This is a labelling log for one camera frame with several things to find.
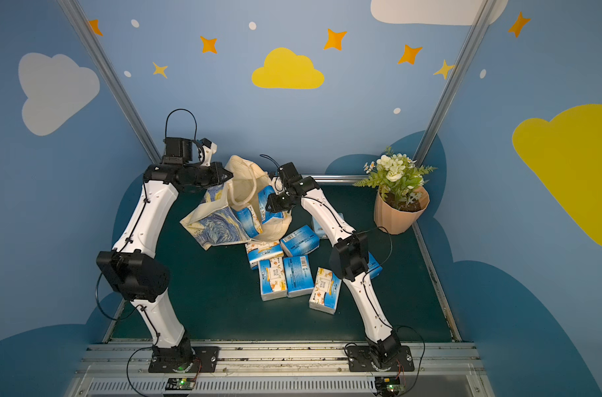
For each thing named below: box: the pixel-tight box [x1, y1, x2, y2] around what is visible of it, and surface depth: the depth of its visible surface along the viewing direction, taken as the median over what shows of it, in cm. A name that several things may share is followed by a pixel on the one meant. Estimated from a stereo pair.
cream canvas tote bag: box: [180, 155, 294, 251], surface depth 92 cm
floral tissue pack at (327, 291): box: [308, 267, 343, 316], surface depth 84 cm
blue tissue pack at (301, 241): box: [279, 224, 321, 258], surface depth 97 cm
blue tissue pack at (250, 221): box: [230, 205, 263, 239], surface depth 98 cm
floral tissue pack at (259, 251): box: [244, 239, 284, 270], surface depth 94 cm
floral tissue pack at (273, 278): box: [258, 255, 288, 302], surface depth 86 cm
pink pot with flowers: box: [353, 146, 437, 235], surface depth 92 cm
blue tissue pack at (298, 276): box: [282, 254, 315, 299], surface depth 87 cm
